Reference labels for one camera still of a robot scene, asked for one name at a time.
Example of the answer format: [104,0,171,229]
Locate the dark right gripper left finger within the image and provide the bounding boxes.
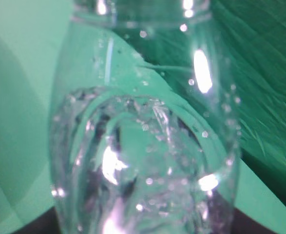
[16,207,60,234]

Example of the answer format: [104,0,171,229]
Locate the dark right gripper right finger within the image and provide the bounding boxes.
[231,209,286,234]

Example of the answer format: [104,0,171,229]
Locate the clear plastic water bottle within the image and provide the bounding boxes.
[49,0,240,234]

